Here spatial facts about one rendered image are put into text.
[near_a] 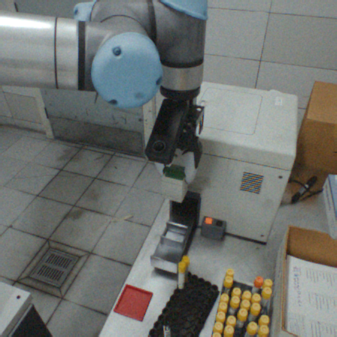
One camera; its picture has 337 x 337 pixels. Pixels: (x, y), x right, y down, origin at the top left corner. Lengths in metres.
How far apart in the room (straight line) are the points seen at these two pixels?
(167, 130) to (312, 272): 0.47
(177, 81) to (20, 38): 0.25
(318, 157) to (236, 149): 0.50
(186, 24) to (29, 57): 0.23
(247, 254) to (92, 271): 1.19
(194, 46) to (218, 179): 0.35
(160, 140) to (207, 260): 0.40
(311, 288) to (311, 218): 0.28
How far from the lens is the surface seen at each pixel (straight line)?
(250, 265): 0.83
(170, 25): 0.48
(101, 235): 2.01
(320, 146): 1.11
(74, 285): 1.85
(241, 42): 1.97
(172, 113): 0.54
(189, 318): 0.72
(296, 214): 0.98
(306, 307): 0.74
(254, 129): 0.73
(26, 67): 0.35
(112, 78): 0.33
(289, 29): 1.93
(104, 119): 2.48
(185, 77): 0.51
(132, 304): 0.76
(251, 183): 0.73
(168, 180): 0.63
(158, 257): 0.74
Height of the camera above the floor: 1.55
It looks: 41 degrees down
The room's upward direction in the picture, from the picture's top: straight up
